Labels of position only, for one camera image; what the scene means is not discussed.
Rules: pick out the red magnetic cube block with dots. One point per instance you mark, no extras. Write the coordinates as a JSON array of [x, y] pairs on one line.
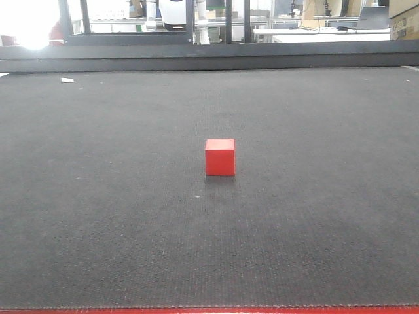
[[220, 157]]

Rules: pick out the dark grey table mat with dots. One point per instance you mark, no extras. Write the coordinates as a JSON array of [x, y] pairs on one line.
[[105, 201]]

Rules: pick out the white humanoid robot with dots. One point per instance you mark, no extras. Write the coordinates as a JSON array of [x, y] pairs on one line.
[[174, 18]]

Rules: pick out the white background table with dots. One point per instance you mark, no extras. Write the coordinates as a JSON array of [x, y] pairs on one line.
[[320, 35]]

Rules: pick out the grey laptop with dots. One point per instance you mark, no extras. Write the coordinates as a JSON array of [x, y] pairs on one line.
[[373, 18]]

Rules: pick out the cardboard box stack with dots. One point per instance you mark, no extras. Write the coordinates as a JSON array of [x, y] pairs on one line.
[[403, 16]]

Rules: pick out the black metal frame rack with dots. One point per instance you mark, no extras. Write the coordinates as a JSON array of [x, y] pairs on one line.
[[122, 23]]

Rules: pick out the black table edge rail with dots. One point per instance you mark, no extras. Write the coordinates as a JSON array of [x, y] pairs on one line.
[[222, 57]]

